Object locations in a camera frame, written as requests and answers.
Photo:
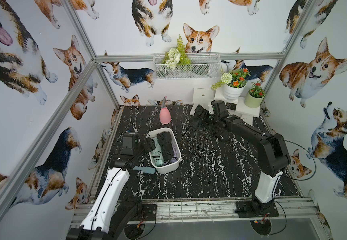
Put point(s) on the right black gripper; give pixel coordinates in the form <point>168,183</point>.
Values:
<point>211,124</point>

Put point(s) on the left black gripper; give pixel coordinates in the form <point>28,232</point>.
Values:
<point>149,144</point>

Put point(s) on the black umbrella back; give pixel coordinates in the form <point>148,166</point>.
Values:
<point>201,118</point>

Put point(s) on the black umbrella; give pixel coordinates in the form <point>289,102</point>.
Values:
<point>201,118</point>
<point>165,141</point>

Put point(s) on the mint green umbrella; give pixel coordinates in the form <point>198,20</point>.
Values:
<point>157,156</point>

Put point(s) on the black umbrella front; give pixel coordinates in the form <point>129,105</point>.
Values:
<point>165,141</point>

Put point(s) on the white plastic storage box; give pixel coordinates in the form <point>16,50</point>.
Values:
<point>166,168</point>

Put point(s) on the lilac umbrella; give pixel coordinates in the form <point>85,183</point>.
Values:
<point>174,159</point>

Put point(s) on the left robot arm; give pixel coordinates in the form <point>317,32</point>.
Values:
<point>106,220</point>

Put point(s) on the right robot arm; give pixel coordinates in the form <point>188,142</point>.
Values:
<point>273,156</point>

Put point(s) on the white wooden plant stand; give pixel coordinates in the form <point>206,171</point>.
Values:
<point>203,97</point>

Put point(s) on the white pot flower plant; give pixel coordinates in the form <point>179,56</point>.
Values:
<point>233,83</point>

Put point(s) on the green pot red flowers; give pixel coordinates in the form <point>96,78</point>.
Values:
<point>255,96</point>

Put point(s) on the fern and white flowers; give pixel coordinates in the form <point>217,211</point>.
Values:
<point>176,56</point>

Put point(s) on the teal handled brush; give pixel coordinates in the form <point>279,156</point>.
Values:
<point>145,170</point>

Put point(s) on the white wire wall basket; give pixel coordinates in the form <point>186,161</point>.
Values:
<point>202,66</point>

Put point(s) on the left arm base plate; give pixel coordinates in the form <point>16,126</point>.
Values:
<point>148,213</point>

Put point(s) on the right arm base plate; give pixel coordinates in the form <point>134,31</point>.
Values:
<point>245,210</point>

